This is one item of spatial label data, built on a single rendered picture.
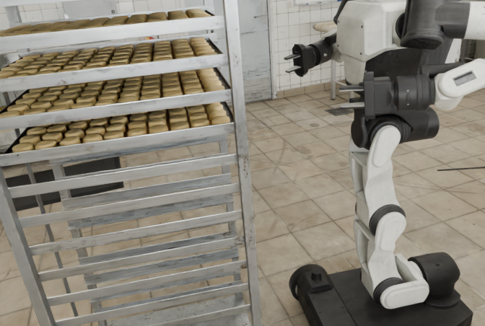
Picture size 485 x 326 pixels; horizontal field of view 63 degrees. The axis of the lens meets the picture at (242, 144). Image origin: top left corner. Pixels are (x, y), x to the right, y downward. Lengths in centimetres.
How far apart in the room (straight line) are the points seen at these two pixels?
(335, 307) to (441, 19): 122
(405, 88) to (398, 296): 99
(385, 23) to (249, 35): 382
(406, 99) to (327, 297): 110
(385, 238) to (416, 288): 31
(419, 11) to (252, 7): 391
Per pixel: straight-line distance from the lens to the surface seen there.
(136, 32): 98
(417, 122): 145
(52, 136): 118
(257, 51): 503
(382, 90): 105
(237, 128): 102
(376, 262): 170
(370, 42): 123
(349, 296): 194
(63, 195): 162
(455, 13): 114
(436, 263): 190
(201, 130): 104
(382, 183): 150
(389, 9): 123
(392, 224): 155
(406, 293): 180
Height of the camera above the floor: 151
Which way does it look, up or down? 23 degrees down
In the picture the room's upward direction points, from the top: 5 degrees counter-clockwise
